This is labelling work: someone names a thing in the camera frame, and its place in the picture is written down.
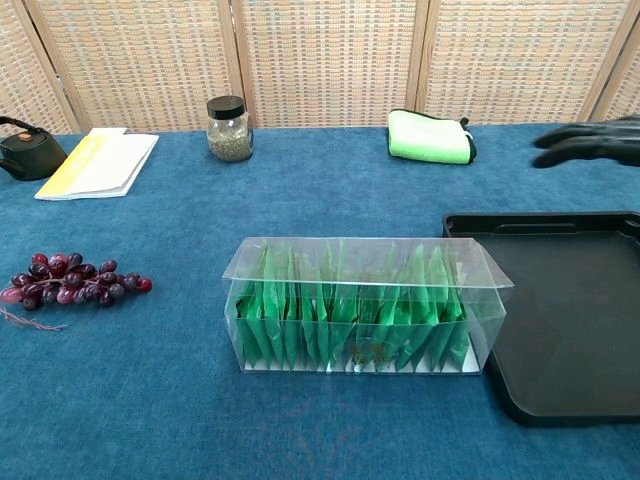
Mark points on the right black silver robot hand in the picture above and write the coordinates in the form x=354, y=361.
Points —
x=590, y=142

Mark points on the clear box with green contents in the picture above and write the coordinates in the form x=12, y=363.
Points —
x=365, y=295

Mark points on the green tea packets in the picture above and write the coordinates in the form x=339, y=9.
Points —
x=350, y=325

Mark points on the green folded microfibre cloth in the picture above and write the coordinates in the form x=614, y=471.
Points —
x=425, y=137

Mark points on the black plastic tray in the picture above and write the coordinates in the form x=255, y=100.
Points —
x=575, y=320

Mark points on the woven folding screen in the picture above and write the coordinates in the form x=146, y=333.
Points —
x=325, y=60

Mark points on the glass jar with black lid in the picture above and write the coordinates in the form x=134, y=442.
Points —
x=229, y=135

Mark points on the blue carpet table cover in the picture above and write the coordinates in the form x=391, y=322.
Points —
x=200, y=400

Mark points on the pale paper sheet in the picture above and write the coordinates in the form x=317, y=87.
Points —
x=107, y=131

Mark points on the yellow and white booklet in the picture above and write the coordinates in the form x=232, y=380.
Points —
x=100, y=167

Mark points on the red grapes bunch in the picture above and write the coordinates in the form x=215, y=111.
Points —
x=70, y=282

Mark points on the black cast iron teapot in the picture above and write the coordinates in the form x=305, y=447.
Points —
x=32, y=155

